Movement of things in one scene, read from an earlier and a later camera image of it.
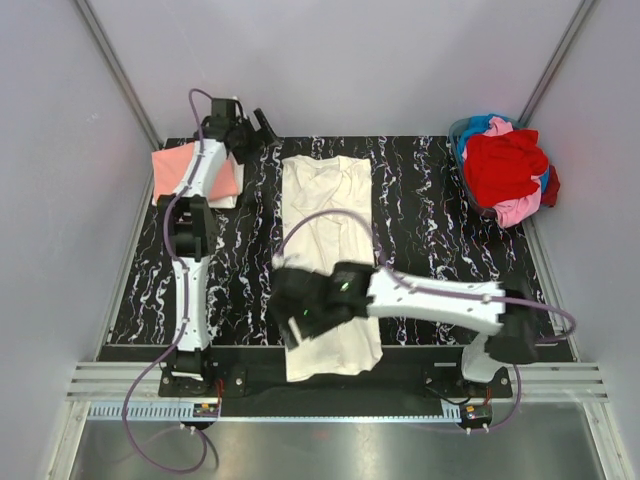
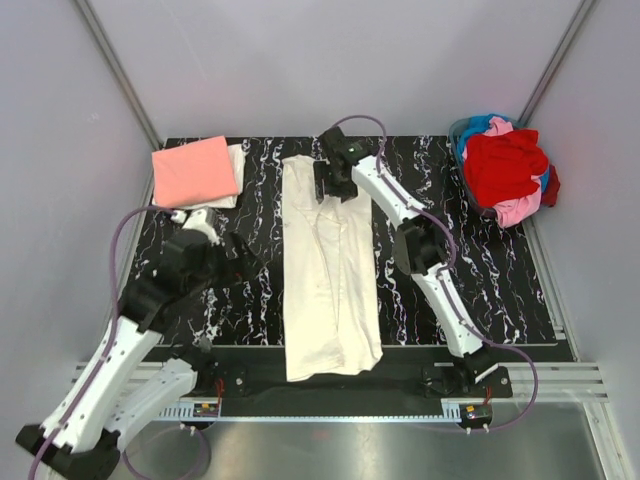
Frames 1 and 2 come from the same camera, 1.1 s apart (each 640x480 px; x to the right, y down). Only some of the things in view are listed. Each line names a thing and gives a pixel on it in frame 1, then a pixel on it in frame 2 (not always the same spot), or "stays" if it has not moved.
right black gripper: [283, 313] → [320, 171]
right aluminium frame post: [555, 63] stays
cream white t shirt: [327, 218] stays
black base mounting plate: [259, 371] stays
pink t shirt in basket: [519, 211] stays
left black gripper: [259, 139] → [238, 269]
